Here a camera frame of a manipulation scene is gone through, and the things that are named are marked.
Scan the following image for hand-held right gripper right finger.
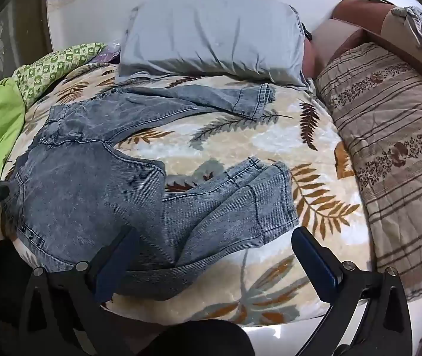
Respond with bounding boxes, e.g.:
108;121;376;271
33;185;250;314
291;225;413;356

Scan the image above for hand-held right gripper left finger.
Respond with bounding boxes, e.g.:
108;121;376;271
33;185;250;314
18;225;141;356

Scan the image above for grey-blue denim pants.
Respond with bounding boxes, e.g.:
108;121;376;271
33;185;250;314
9;83;298;302

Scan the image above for leaf print fleece blanket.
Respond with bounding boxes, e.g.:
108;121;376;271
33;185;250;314
1;63;376;327

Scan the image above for purple plastic bag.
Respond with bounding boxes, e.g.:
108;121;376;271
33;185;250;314
95;41;123;64

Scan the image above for brown padded sofa back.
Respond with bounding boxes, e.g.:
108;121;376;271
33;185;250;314
313;0;422;93

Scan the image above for grey pillow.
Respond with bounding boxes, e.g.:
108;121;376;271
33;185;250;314
116;0;310;90

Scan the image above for crumpled grey cloth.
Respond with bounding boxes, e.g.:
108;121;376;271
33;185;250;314
391;5;422;50

